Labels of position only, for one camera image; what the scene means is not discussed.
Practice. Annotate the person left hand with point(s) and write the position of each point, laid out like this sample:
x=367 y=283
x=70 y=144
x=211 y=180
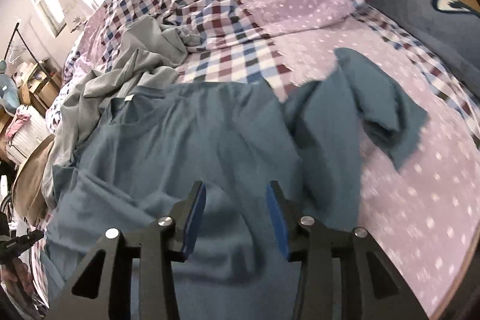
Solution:
x=21 y=274

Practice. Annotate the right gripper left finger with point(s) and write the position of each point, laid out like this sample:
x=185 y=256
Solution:
x=100 y=288

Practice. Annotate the plaid checkered bed sheet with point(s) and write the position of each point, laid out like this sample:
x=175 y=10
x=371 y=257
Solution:
x=370 y=144

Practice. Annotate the blue plush toy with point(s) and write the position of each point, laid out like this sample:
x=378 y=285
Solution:
x=8 y=91

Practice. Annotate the teal blue shirt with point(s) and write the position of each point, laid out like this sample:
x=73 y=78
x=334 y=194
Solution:
x=147 y=151

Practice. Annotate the checkered purple duvet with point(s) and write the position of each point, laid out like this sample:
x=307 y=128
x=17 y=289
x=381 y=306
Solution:
x=233 y=46

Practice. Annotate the grey green sweatshirt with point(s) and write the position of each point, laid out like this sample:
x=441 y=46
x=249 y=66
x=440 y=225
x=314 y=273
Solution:
x=149 y=55

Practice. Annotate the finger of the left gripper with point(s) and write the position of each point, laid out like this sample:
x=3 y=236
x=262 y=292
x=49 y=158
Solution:
x=28 y=240

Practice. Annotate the cardboard boxes pile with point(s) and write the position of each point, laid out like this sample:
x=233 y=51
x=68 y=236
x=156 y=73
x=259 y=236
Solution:
x=38 y=85

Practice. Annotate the white storage basket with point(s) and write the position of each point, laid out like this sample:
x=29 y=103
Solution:
x=27 y=139

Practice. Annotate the blue grey plush pillow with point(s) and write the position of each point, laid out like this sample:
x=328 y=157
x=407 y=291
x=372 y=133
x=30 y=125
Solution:
x=450 y=28

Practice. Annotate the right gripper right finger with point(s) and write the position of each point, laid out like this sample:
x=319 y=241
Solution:
x=343 y=275

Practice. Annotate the beige khaki garment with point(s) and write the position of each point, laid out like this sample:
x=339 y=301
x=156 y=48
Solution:
x=28 y=201

